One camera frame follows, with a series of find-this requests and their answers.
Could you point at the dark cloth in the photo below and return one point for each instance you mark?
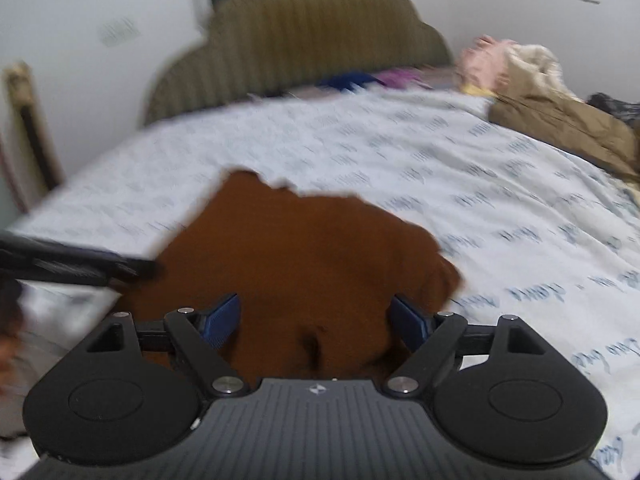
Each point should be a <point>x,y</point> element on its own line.
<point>617,107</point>

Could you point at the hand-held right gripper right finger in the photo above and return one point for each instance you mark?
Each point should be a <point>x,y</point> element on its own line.
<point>410,322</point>

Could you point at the pink cloth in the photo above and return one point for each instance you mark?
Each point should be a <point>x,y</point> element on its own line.
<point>482,62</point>

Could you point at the yellow cloth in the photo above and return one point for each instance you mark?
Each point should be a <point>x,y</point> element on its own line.
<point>477,90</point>

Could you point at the olive padded headboard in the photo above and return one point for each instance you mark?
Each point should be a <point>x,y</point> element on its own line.
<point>300,40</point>

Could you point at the cream cloth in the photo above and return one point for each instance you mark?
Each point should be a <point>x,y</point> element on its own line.
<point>537,67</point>

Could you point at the white wall socket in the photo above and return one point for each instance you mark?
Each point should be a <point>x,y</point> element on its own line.
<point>118,32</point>

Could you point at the brown knit top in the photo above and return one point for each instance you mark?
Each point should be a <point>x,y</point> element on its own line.
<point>300,260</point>

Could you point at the purple cloth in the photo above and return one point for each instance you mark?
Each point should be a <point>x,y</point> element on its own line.
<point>400,78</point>

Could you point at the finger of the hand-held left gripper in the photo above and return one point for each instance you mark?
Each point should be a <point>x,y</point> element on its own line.
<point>75,262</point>

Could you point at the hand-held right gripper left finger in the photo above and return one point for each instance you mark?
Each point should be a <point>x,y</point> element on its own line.
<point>220,322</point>

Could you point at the white printed blanket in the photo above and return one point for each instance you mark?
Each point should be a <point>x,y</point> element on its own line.
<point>450,185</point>

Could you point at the gold tower air conditioner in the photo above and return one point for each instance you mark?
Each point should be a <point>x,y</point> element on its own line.
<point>32,125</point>

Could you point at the olive jacket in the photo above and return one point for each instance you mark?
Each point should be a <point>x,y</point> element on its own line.
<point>565,125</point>

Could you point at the blue cloth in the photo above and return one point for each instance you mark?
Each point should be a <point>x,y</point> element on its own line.
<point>350,81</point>

